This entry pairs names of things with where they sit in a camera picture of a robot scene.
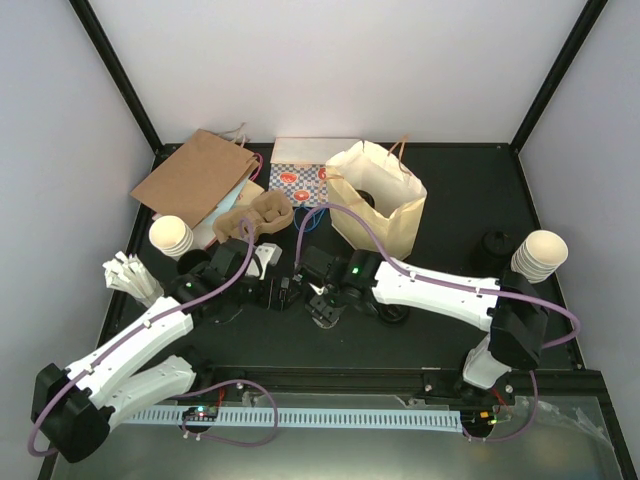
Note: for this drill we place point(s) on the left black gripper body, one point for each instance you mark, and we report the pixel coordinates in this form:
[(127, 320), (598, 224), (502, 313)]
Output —
[(279, 301)]

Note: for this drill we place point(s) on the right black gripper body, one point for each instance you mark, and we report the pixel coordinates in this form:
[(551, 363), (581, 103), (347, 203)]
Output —
[(330, 312)]

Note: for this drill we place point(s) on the single black lid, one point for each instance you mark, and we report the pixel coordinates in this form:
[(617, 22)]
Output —
[(365, 197), (393, 315)]

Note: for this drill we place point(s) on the cream paper bag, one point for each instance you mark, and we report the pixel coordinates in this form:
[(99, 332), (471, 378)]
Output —
[(398, 193)]

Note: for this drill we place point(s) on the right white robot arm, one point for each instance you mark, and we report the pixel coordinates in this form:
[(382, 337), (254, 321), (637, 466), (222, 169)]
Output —
[(506, 310)]

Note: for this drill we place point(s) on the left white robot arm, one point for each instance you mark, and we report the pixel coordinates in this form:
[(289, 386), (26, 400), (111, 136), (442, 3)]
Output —
[(77, 407)]

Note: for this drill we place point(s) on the light blue paper bag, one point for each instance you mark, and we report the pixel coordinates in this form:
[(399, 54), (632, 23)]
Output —
[(241, 195)]

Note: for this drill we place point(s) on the blue checkered bakery bag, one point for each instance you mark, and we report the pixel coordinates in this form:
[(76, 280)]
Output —
[(297, 168)]

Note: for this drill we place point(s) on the left white cup stack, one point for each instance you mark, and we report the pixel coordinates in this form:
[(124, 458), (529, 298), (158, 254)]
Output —
[(171, 236)]

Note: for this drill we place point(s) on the white cup stack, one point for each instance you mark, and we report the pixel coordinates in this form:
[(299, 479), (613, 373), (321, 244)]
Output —
[(539, 256), (171, 236)]

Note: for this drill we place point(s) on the brown kraft paper bag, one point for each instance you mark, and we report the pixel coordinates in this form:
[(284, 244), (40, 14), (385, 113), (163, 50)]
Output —
[(196, 177)]

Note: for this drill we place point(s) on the small green circuit board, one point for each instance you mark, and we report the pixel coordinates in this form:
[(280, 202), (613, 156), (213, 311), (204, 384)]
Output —
[(200, 413)]

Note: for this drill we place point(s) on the crumpled white paper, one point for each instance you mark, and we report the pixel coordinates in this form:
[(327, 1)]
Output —
[(126, 273)]

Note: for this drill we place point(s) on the right white cup stack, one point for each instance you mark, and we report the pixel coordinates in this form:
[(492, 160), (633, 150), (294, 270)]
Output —
[(539, 256)]

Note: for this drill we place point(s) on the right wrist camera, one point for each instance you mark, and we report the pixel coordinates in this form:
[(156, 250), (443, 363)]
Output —
[(307, 283)]

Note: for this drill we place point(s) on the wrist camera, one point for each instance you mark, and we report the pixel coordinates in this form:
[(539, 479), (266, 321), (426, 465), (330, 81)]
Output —
[(264, 256), (307, 283)]

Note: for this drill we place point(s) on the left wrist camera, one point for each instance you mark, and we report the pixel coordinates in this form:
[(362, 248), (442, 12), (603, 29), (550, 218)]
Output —
[(264, 256)]

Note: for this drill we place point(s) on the light blue cable duct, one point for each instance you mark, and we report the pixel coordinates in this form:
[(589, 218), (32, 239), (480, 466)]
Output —
[(310, 418)]

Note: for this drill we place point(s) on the left black frame post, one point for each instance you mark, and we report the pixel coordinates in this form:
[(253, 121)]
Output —
[(103, 46)]

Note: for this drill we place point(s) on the black frame post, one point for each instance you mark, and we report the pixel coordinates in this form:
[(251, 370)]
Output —
[(103, 46), (576, 38)]

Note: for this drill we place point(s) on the right black frame post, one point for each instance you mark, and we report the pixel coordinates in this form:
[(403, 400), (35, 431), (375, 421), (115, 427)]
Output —
[(576, 38)]

